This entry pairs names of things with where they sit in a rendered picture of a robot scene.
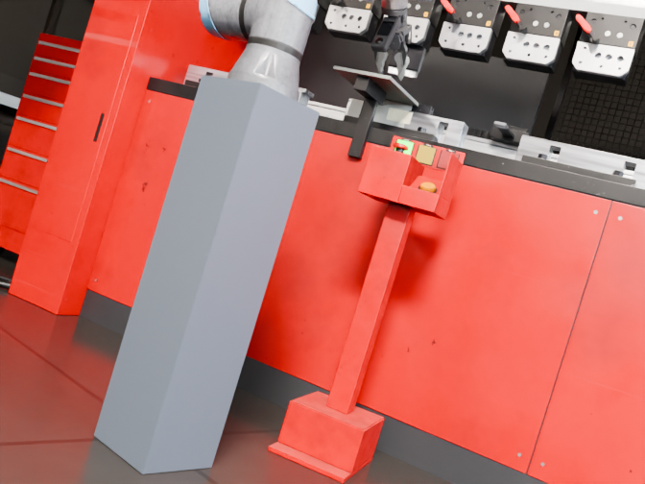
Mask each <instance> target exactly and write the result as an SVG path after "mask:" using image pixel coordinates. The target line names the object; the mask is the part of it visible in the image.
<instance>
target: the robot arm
mask: <svg viewBox="0 0 645 484"><path fill-rule="evenodd" d="M381 6H382V13H383V14H385V15H387V16H388V17H387V16H385V17H384V18H383V20H382V22H381V24H380V26H379V28H378V30H377V32H376V34H375V37H374V39H373V41H372V43H371V45H370V48H371V50H372V51H374V58H375V62H376V67H377V70H378V73H379V74H381V75H383V73H384V69H383V67H384V65H385V60H386V59H387V57H388V53H387V50H388V49H390V50H393V51H394V52H395V51H396V50H397V49H398V53H397V54H396V55H395V56H394V60H395V61H396V64H397V68H396V69H397V77H398V79H399V80H400V81H402V79H403V77H404V74H405V70H406V67H407V66H408V64H409V57H407V55H408V48H407V46H406V43H407V42H408V44H410V43H411V42H412V25H409V24H407V6H408V0H381ZM317 7H318V2H317V0H200V1H199V12H200V14H201V21H202V23H203V25H204V27H205V28H206V30H207V31H208V32H209V33H210V34H211V35H213V36H215V37H218V38H222V39H224V40H236V41H243V42H247V45H246V48H245V50H244V52H243V53H242V55H241V56H240V58H239V59H238V60H237V62H236V63H235V64H234V66H233V67H232V69H231V70H230V71H229V73H228V76H227V78H228V79H232V80H239V81H247V82H254V83H261V84H263V85H266V86H268V87H270V88H272V89H274V90H276V91H277V92H279V93H281V94H283V95H285V96H287V97H289V98H291V99H293V100H295V101H298V100H299V66H300V62H301V59H302V56H303V52H304V49H305V46H306V43H307V39H308V37H309V34H310V31H311V27H312V24H313V21H314V20H315V14H316V10H317ZM407 26H409V27H407ZM410 31H411V37H410V39H409V32H410Z"/></svg>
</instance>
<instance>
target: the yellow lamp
mask: <svg viewBox="0 0 645 484"><path fill-rule="evenodd" d="M435 152H436V149H435V148H431V147H427V146H423V145H419V148H418V153H417V157H416V160H417V161H418V162H422V163H425V164H429V165H431V164H432V161H433V157H434V154H435Z"/></svg>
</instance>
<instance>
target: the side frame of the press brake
mask: <svg viewBox="0 0 645 484"><path fill-rule="evenodd" d="M199 1H200V0H95V1H94V5H93V8H92V12H91V15H90V17H89V21H88V24H87V27H86V31H85V34H84V40H83V43H82V47H81V50H80V53H79V56H78V59H77V62H76V66H75V69H74V72H73V76H72V79H71V83H70V86H69V88H68V92H67V95H66V98H65V102H64V105H63V108H62V112H61V115H60V121H59V123H58V127H57V130H56V133H55V137H54V140H53V143H52V147H51V150H50V154H49V157H48V159H47V163H46V166H45V169H44V173H43V176H42V179H41V183H40V186H39V190H38V192H37V195H36V201H35V204H34V208H33V211H32V214H31V218H30V221H29V225H28V227H27V230H26V234H25V237H24V240H23V244H22V247H21V250H20V254H19V257H18V260H17V263H16V266H15V270H14V273H13V276H12V282H11V285H10V289H9V293H10V294H12V295H14V296H16V297H18V298H20V299H22V300H24V301H26V302H29V303H32V304H34V305H36V306H39V307H41V308H43V309H45V310H47V311H50V312H52V313H54V314H56V315H80V313H81V309H82V306H83V303H84V297H85V294H86V290H87V285H88V283H89V280H90V276H91V273H92V270H93V266H94V263H95V260H96V256H97V253H98V251H99V247H100V244H101V241H102V237H103V234H104V230H105V227H106V224H107V220H108V216H109V212H110V209H111V206H112V202H113V199H114V196H115V192H116V189H117V186H118V182H119V180H120V177H121V173H122V170H123V167H124V163H125V160H126V157H127V153H128V150H129V148H130V144H131V139H132V135H133V132H134V129H135V125H136V122H137V119H138V115H139V112H140V110H141V106H142V103H143V100H144V96H145V93H146V90H147V86H148V82H149V80H150V77H153V78H158V79H161V80H165V81H170V82H174V83H179V84H183V83H184V80H185V76H186V73H187V70H188V66H189V64H191V65H196V66H200V67H205V68H209V69H214V70H219V71H224V72H227V73H229V71H230V70H231V69H232V67H233V66H234V64H235V63H236V62H237V60H238V59H239V58H240V56H241V55H242V53H243V52H244V50H245V48H246V45H247V42H243V41H236V40H224V39H222V38H218V37H215V36H213V35H211V34H210V33H209V32H208V31H207V30H206V28H205V27H204V25H203V23H202V21H201V14H200V12H199Z"/></svg>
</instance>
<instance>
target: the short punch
mask: <svg viewBox="0 0 645 484"><path fill-rule="evenodd" d="M406 46H407V48H408V55H407V57H409V64H408V66H407V67H406V70H405V74H404V76H407V77H412V78H416V77H417V76H418V73H419V71H420V69H421V66H422V62H423V59H424V56H425V53H426V49H425V48H423V47H417V46H412V45H406ZM397 53H398V49H397V50H396V51H395V52H394V51H393V53H392V56H391V60H390V63H389V66H390V67H389V70H388V73H392V74H396V75H397V69H396V68H397V64H396V61H395V60H394V56H395V55H396V54H397Z"/></svg>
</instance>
